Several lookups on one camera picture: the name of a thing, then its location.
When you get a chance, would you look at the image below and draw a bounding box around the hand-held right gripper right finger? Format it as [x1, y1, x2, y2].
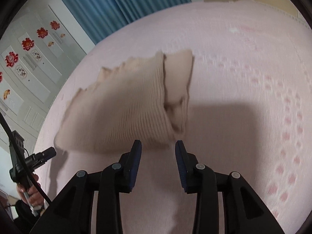
[175, 140, 285, 234]

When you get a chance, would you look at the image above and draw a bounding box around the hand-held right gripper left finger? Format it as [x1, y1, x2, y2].
[29, 139, 142, 234]

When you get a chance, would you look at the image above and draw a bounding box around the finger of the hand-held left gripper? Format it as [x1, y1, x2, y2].
[24, 147, 57, 168]

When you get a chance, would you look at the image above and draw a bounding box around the pink knit sweater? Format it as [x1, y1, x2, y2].
[54, 49, 194, 153]

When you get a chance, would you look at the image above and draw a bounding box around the person's left forearm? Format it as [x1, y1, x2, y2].
[10, 199, 47, 234]

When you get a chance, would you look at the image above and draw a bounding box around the person's left hand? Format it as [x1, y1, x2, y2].
[16, 173, 45, 207]

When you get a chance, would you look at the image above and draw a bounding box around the white wardrobe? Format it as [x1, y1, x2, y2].
[0, 4, 95, 152]

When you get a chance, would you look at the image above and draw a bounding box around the bed with pink sheet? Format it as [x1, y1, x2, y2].
[34, 0, 312, 234]

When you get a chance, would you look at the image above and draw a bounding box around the blue curtain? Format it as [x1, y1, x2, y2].
[50, 0, 192, 45]

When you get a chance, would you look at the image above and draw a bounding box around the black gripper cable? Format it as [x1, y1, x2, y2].
[0, 113, 53, 205]

